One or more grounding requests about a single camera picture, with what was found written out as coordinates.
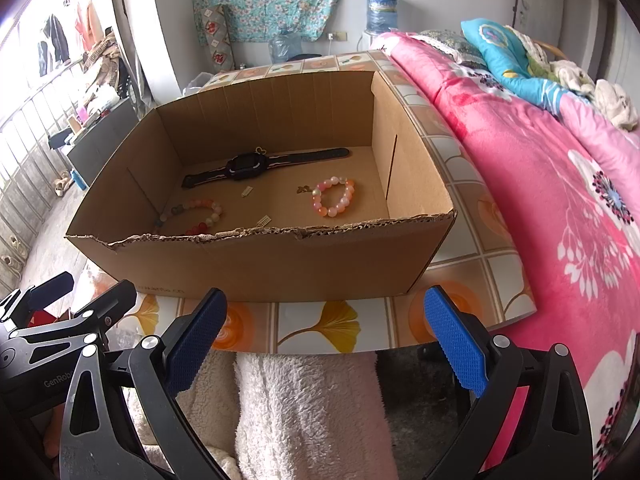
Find white fleece pants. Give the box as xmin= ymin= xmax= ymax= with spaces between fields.
xmin=135 ymin=350 xmax=401 ymax=480

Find dark grey board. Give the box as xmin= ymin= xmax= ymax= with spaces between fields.
xmin=67 ymin=100 xmax=139 ymax=186

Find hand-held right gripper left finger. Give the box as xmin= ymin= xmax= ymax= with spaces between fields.
xmin=59 ymin=287 xmax=228 ymax=480

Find pile of household clutter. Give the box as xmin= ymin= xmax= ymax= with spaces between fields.
xmin=82 ymin=27 xmax=134 ymax=112

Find patterned long cushion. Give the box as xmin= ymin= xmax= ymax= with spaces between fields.
xmin=200 ymin=5 xmax=236 ymax=74

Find white door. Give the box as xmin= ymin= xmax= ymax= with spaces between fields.
xmin=564 ymin=0 xmax=632 ymax=82

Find metal window railing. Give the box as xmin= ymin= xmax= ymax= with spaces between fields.
xmin=0 ymin=55 xmax=146 ymax=286

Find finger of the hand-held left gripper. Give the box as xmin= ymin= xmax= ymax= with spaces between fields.
xmin=11 ymin=280 xmax=137 ymax=356
xmin=0 ymin=271 xmax=75 ymax=333

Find brown cardboard box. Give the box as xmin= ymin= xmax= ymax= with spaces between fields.
xmin=65 ymin=70 xmax=458 ymax=304

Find pile of white clothes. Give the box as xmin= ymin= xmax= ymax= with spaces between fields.
xmin=520 ymin=29 xmax=640 ymax=132

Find grey lace pillow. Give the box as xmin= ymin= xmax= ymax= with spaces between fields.
xmin=417 ymin=29 xmax=489 ymax=66

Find blue water bottle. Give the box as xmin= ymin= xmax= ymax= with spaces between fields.
xmin=366 ymin=0 xmax=400 ymax=34

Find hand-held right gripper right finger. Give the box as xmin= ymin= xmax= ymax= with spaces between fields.
xmin=422 ymin=285 xmax=593 ymax=480

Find turquoise pillow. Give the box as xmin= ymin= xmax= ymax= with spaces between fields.
xmin=461 ymin=19 xmax=567 ymax=111

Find colourful bead necklace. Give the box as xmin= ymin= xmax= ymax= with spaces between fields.
xmin=152 ymin=199 xmax=224 ymax=237

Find pink floral blanket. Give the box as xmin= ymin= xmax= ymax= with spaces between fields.
xmin=372 ymin=31 xmax=640 ymax=472

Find dark hanging jacket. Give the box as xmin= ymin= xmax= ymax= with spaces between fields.
xmin=38 ymin=14 xmax=71 ymax=77

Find tile print tablecloth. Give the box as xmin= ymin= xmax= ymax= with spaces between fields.
xmin=75 ymin=50 xmax=539 ymax=356

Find black smartwatch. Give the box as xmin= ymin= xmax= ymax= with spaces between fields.
xmin=181 ymin=147 xmax=351 ymax=190

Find pink bead bracelet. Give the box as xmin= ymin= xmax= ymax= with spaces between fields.
xmin=311 ymin=176 xmax=357 ymax=219

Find pink hanging garment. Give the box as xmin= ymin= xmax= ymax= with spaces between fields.
xmin=75 ymin=0 xmax=102 ymax=54

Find white plastic bag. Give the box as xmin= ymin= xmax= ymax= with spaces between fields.
xmin=182 ymin=72 xmax=214 ymax=97

